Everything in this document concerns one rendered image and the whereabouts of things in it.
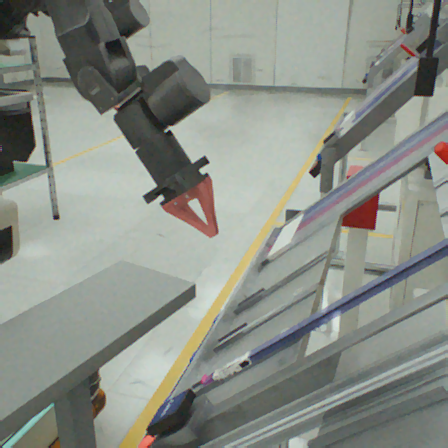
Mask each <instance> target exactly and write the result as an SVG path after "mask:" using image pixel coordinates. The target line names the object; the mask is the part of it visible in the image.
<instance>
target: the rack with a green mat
mask: <svg viewBox="0 0 448 448"><path fill-rule="evenodd" d="M29 44H30V53H31V60H32V64H18V63H15V62H0V74H5V73H12V72H20V71H29V70H33V77H34V85H35V93H37V102H38V109H39V118H40V125H41V134H42V142H43V150H44V158H45V165H41V164H29V163H18V162H13V163H14V172H11V173H9V174H5V175H3V176H0V195H2V192H4V191H6V190H9V189H11V188H14V187H16V186H18V185H22V184H24V182H26V181H29V180H31V179H34V178H37V177H39V176H41V175H44V174H48V183H49V190H50V199H51V206H52V215H53V220H59V219H60V214H59V205H57V197H56V188H55V180H54V172H53V163H52V155H51V147H50V138H49V130H48V122H47V121H46V112H45V105H44V96H43V88H42V79H41V71H40V63H39V62H38V54H37V45H36V37H35V35H30V37H29Z"/></svg>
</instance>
